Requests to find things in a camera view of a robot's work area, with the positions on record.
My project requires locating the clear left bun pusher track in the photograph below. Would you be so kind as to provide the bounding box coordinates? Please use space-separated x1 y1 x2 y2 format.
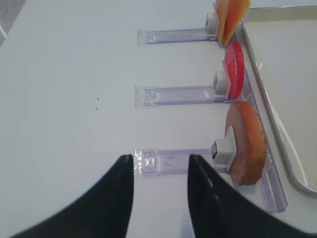
132 149 227 176

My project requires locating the white bun pusher block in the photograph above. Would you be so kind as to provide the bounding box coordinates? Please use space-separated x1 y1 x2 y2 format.
211 126 237 172

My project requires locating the yellow cheese slice inner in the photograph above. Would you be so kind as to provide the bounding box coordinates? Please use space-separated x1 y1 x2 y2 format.
222 0 252 46

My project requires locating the white rectangular metal tray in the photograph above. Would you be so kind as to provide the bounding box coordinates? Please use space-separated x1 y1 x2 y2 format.
241 5 317 194

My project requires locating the clear cheese pusher track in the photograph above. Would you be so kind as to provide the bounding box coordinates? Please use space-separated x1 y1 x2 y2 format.
137 28 217 45

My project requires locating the white tomato pusher block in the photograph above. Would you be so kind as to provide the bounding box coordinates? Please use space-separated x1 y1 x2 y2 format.
213 71 231 97

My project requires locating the orange cheese slice outer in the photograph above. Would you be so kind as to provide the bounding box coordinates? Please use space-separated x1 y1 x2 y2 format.
214 0 230 45

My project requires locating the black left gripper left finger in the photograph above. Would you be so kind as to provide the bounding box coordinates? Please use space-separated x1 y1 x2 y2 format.
15 154 134 238

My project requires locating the upright bun slice left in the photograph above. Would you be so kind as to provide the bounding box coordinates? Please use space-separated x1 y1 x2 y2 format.
225 101 267 185

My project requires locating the clear tomato pusher track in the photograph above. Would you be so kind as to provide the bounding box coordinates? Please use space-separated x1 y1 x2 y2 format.
134 86 231 107

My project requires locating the clear long rail left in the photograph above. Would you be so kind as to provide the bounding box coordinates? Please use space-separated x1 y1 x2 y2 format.
230 21 288 213

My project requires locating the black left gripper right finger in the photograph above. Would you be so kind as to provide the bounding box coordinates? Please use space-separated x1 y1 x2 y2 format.
187 154 316 238

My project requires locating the red upright tomato slice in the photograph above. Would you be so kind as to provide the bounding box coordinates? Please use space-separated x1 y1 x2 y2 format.
223 42 245 100

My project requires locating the white cheese pusher block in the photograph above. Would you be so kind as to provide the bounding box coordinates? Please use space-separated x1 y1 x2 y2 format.
205 11 219 36

